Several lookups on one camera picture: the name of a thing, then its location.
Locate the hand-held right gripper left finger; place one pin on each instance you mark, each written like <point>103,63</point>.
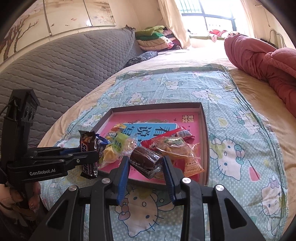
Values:
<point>122,180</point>

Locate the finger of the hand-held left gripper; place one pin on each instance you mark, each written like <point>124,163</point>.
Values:
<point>67,150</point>
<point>78,160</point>

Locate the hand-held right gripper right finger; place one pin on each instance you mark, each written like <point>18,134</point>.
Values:
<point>170,180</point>

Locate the brown chocolate bar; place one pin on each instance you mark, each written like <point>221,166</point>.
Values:
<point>86,141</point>

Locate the orange broom print packet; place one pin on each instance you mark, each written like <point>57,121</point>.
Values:
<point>192,166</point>

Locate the blue snack packet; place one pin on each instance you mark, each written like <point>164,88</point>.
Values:
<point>100,144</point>

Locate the clear-wrapped dark chocolate cake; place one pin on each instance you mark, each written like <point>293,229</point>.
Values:
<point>145,161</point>

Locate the clear-wrapped cake green label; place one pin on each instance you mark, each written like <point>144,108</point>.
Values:
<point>172,147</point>

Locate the green snack packet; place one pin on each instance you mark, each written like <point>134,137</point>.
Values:
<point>120,142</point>

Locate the yellow cartoon snack packet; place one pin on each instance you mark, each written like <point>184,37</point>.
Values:
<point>113,132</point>

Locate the red snack bar packet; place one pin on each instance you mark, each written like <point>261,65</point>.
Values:
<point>182,133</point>

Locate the dark cardboard box tray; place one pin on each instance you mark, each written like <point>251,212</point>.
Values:
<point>205,139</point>

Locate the person's left hand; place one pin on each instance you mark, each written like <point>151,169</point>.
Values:
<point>16,195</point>

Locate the grey quilted headboard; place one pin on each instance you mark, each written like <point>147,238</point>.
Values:
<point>69,69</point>

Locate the cartoon cat printed blanket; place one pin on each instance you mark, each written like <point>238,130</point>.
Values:
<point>231,104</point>

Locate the dark patterned pillow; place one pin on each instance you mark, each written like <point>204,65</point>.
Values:
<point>143,56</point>

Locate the beige bed sheet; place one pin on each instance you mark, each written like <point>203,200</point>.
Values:
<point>208,55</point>

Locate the pile of folded clothes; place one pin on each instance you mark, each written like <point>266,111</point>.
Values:
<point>155,39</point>

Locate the red quilt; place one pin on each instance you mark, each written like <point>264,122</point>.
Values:
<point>266,62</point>

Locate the clothes on windowsill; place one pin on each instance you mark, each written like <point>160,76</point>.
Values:
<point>217,32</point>

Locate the beige curtain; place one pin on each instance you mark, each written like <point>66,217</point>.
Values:
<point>175,23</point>
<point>248,16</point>

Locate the window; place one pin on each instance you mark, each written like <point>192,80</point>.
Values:
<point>219,23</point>

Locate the metal chair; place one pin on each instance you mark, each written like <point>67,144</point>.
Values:
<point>281,37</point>

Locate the floral painted wall panel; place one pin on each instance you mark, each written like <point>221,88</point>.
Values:
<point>69,16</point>

